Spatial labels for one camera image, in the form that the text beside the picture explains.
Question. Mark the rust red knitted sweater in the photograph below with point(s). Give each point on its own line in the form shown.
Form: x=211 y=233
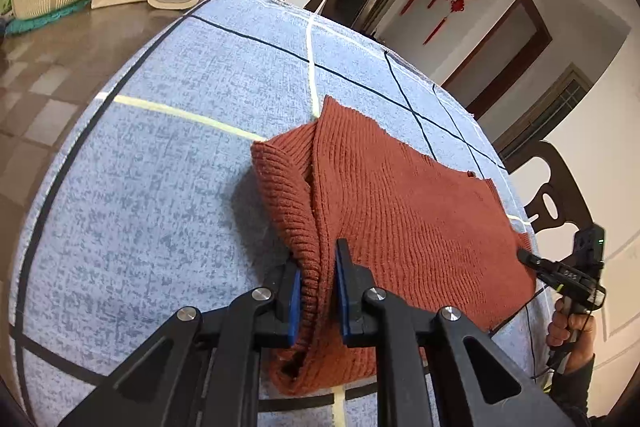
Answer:
x=400 y=217

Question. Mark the person's right forearm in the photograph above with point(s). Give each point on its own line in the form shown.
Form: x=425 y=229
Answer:
x=580 y=389

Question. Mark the brown framed window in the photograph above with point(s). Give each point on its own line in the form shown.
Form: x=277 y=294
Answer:
x=550 y=112

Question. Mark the green knitted mat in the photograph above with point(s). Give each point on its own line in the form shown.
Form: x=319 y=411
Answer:
x=35 y=24

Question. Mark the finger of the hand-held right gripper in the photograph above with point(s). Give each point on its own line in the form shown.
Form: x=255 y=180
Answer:
x=547 y=278
x=530 y=258

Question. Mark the person's right hand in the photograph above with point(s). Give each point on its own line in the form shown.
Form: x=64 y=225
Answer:
x=585 y=337

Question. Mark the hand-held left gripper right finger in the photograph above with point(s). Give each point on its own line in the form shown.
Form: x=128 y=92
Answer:
x=345 y=297

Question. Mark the brown wooden door frame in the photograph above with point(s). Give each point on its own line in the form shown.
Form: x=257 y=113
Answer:
x=537 y=39

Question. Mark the blue checked tablecloth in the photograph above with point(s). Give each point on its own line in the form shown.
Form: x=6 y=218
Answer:
x=175 y=207

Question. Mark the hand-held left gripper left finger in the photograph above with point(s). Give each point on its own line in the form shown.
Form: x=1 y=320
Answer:
x=295 y=307

